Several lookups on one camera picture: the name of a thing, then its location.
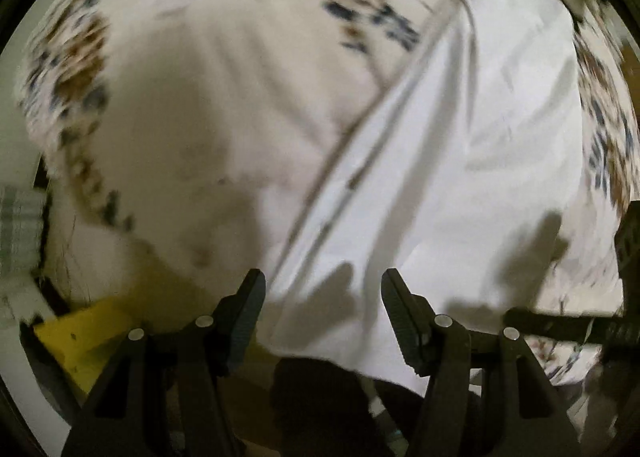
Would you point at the yellow box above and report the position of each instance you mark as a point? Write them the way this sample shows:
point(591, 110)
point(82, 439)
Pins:
point(82, 337)

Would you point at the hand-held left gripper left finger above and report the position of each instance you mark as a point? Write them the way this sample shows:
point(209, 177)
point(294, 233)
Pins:
point(246, 309)

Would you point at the striped cloth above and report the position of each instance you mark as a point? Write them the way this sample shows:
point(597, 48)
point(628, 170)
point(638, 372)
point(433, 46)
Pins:
point(20, 229)

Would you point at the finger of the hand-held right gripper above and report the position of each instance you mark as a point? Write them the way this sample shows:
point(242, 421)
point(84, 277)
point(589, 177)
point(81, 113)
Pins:
point(555, 322)

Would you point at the white garment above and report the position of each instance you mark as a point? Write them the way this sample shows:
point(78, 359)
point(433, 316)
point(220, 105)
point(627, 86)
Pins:
point(450, 177)

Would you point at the floral printed bed sheet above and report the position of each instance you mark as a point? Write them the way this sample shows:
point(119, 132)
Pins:
point(210, 102)

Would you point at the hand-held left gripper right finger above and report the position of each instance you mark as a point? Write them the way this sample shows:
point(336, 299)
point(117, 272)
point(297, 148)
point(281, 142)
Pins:
point(400, 309)

